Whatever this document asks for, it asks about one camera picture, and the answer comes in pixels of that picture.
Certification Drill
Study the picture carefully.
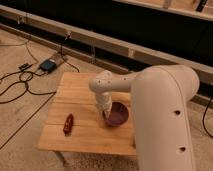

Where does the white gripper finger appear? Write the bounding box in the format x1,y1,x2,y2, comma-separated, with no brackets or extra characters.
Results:
104,111,110,118

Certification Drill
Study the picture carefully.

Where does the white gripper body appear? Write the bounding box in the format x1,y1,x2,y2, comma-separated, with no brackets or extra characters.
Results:
95,92,112,113

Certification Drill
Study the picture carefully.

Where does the purple ceramic bowl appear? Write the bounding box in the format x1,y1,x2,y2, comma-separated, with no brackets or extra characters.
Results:
102,102,129,126

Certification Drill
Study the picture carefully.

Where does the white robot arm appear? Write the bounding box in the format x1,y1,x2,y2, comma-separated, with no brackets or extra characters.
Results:
89,65,200,171

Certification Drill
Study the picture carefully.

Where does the wooden table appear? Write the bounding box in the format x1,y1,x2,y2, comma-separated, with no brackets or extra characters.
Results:
37,72,136,156

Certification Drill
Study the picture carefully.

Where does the small black plug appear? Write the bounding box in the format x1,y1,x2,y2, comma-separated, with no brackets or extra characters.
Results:
18,63,30,71

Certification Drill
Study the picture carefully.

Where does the black floor cable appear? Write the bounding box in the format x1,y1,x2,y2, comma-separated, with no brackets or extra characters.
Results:
0,39,58,105

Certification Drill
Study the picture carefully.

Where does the black cable at right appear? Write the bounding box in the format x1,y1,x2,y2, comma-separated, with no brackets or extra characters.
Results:
201,96,213,139

